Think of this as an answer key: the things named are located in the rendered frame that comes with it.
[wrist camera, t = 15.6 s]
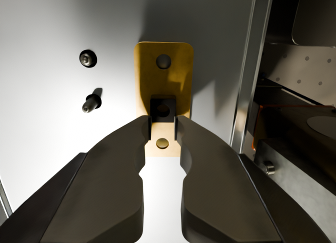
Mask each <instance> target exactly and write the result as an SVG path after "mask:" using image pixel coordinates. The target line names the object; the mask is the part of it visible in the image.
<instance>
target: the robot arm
mask: <svg viewBox="0 0 336 243"><path fill-rule="evenodd" d="M151 139H152V116H149V115H141V116H139V117H137V118H136V119H134V120H132V121H130V122H128V123H127V124H125V125H123V126H121V127H120V128H118V129H116V130H114V131H113V132H111V133H110V134H108V135H107V136H105V137H104V138H103V139H101V140H100V141H99V142H97V143H96V144H95V145H94V146H93V147H92V148H91V149H90V150H89V151H87V152H79V153H78V154H77V155H76V156H75V157H74V158H73V159H71V160H70V161H69V162H68V163H67V164H66V165H65V166H64V167H62V168H61V169H60V170H59V171H58V172H57V173H56V174H55V175H53V176H52V177H51V178H50V179H49V180H48V181H47V182H46V183H44V184H43V185H42V186H41V187H40V188H39V189H38V190H37V191H35V192H34V193H33V194H32V195H31V196H30V197H29V198H28V199H27V200H25V201H24V202H23V203H22V204H21V205H20V206H19V207H18V208H17V209H16V210H15V211H14V212H13V213H12V214H11V215H10V216H9V217H8V218H7V219H6V221H5V222H4V223H3V224H2V225H1V226H0V243H136V242H137V241H138V240H139V239H140V238H141V237H142V235H143V231H144V214H145V204H144V183H143V179H142V177H141V176H140V175H139V173H140V171H141V170H142V169H143V167H144V166H145V165H146V152H145V145H146V144H147V143H148V142H149V141H151ZM174 141H177V143H178V144H179V145H180V147H181V148H180V162H179V164H180V166H181V167H182V169H183V170H184V171H185V173H186V176H185V177H184V179H183V182H182V194H181V205H180V218H181V232H182V235H183V237H184V238H185V240H186V241H188V242H189V243H332V242H331V241H330V240H329V238H328V237H327V236H326V234H325V233H324V232H323V231H322V229H321V228H320V227H319V226H318V225H317V223H316V222H315V221H314V220H313V219H312V218H311V217H310V215H309V214H308V213H307V212H306V211H305V210H304V209H303V208H302V207H301V206H300V205H299V204H298V203H297V202H296V201H295V200H294V199H293V198H292V197H291V196H290V195H289V194H288V193H286V192H285V191H284V190H283V189H282V188H281V187H280V186H279V185H278V184H277V183H276V182H275V181H274V180H272V179H271V178H270V177H269V176H268V175H267V174H266V173H265V172H264V171H263V170H262V169H261V168H260V167H259V166H257V165H256V164H255V163H254V162H253V161H252V160H251V159H250V158H249V157H248V156H247V155H246V154H245V153H237V152H236V151H235V150H234V149H233V148H232V147H230V146H229V145H228V144H227V143H226V142H225V141H224V140H222V139H221V138H220V137H219V136H217V135H216V134H214V133H213V132H211V131H209V130H208V129H206V128H204V127H203V126H201V125H199V124H198V123H196V122H194V121H193V120H191V119H189V118H188V117H186V116H184V115H178V116H175V117H174Z"/></svg>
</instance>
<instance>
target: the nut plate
mask: <svg viewBox="0 0 336 243"><path fill-rule="evenodd" d="M162 54H165V55H168V56H169V57H170V59H171V65H170V67H169V68H167V69H160V68H159V67H158V66H157V64H156V60H157V57H158V56H159V55H162ZM133 56H134V80H135V104H136V118H138V117H139V116H141V115H148V116H151V121H152V128H151V140H149V141H148V143H147V144H146V145H145V157H180V154H181V146H180V145H179V144H178V143H177V141H175V139H174V117H176V116H181V115H182V116H186V117H187V118H190V105H191V90H192V76H193V61H194V49H193V47H192V46H191V45H190V44H188V43H185V42H147V41H143V42H139V43H138V44H136V45H135V47H134V50H133ZM160 105H167V106H168V109H167V110H165V111H161V110H159V109H158V106H160ZM160 138H165V139H167V140H168V141H169V144H168V145H167V146H166V147H159V146H158V145H157V143H156V142H157V140H158V139H160Z"/></svg>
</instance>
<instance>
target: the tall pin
mask: <svg viewBox="0 0 336 243"><path fill-rule="evenodd" d="M101 101H102V99H101V98H100V97H99V96H98V95H96V94H93V95H92V96H91V97H90V98H89V99H88V100H87V101H86V102H85V103H84V104H83V105H82V108H81V109H82V111H83V112H84V113H86V114H88V113H91V112H92V111H93V110H94V109H95V108H96V107H97V106H98V105H99V103H100V102H101Z"/></svg>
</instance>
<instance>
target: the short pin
mask: <svg viewBox="0 0 336 243"><path fill-rule="evenodd" d="M97 60H98V59H97V56H96V54H95V53H94V52H93V51H92V52H88V53H85V54H82V55H81V57H80V61H81V63H82V64H83V65H85V66H89V65H91V64H93V63H95V62H97Z"/></svg>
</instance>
